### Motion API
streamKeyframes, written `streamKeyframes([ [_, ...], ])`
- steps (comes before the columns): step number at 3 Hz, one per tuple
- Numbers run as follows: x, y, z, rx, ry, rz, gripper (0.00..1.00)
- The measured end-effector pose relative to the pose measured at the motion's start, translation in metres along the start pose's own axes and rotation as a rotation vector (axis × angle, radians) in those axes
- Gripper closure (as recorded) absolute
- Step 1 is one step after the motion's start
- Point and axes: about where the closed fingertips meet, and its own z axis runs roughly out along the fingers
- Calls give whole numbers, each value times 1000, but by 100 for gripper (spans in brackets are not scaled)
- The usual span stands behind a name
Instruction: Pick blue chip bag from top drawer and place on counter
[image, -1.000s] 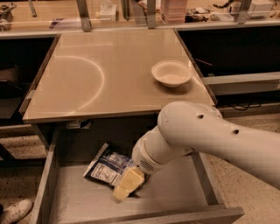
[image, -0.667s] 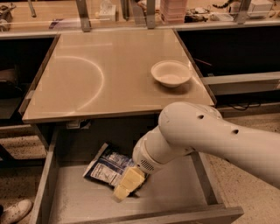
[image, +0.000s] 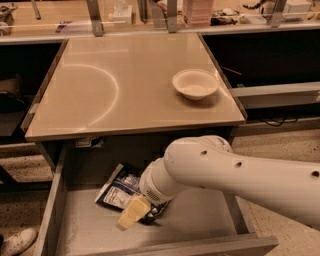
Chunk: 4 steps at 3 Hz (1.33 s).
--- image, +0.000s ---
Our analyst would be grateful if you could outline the grey counter cabinet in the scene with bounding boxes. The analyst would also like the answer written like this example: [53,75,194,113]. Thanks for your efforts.
[20,32,249,168]

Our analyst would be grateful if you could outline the metal bracket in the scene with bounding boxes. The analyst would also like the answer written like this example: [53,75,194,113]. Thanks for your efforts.
[86,0,104,37]
[267,0,287,28]
[167,0,177,33]

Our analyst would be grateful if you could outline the metal bracket middle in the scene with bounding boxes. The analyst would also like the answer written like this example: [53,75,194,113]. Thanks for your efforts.
[167,0,177,33]

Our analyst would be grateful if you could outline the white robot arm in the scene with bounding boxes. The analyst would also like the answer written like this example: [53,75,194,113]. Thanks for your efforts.
[117,135,320,230]

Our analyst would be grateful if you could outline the metal bracket left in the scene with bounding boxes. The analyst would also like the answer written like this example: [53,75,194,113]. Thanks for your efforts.
[86,0,104,37]

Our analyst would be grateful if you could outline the open grey wooden drawer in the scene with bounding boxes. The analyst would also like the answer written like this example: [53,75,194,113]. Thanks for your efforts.
[34,149,278,256]

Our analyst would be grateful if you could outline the pink stacked containers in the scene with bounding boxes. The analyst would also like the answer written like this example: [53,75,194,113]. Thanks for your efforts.
[182,0,214,27]

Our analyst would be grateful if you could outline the blue chip bag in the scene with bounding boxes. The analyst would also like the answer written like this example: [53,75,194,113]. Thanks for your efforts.
[94,163,169,226]

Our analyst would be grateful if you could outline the white box on shelf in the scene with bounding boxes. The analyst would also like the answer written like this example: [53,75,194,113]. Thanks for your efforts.
[282,0,312,21]

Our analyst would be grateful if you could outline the white sneaker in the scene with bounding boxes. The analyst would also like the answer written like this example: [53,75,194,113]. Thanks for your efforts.
[0,228,37,256]

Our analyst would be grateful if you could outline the white bowl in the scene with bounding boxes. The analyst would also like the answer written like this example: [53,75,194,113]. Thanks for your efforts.
[172,69,219,100]

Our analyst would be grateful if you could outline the metal bracket right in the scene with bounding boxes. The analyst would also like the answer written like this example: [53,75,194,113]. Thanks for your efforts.
[267,0,287,28]

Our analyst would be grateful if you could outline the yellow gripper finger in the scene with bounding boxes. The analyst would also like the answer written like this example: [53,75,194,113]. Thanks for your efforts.
[116,195,151,231]

